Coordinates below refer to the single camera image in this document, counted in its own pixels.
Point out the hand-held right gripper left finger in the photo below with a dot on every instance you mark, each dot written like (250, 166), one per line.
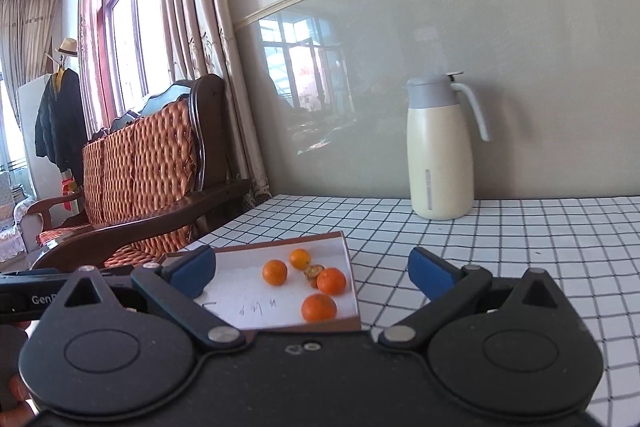
(192, 272)

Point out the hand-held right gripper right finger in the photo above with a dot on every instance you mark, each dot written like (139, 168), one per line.
(432, 274)

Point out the shallow brown cardboard box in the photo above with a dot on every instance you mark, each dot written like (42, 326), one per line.
(240, 279)

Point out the orange mandarin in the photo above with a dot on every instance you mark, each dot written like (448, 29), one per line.
(300, 259)
(332, 282)
(275, 272)
(319, 308)

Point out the small carrot end piece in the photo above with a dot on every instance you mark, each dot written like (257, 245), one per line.
(312, 273)

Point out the person's left hand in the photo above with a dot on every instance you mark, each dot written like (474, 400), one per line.
(14, 396)

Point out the white black-checked tablecloth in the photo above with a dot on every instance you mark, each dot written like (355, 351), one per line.
(500, 237)

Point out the lace-covered armchair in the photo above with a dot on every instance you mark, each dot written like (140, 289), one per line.
(12, 222)

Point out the cream thermos jug grey lid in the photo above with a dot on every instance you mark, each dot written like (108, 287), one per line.
(440, 157)

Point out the red hanging ornament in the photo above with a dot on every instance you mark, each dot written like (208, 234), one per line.
(71, 193)

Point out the wooden sofa orange woven cushions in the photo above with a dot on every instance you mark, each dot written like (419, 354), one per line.
(140, 157)

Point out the white cabinet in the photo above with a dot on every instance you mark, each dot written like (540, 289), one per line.
(32, 177)

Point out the black hanging coat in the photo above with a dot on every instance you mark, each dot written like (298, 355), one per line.
(62, 122)

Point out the beige pleated curtain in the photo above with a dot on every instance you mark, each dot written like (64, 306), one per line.
(27, 57)

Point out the red-framed window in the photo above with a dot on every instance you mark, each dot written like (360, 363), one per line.
(125, 32)

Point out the straw hat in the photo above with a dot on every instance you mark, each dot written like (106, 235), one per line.
(67, 48)

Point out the reddish sheer curtain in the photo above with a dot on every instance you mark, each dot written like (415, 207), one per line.
(90, 32)

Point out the beige patterned curtain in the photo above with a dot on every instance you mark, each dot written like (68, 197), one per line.
(200, 7)

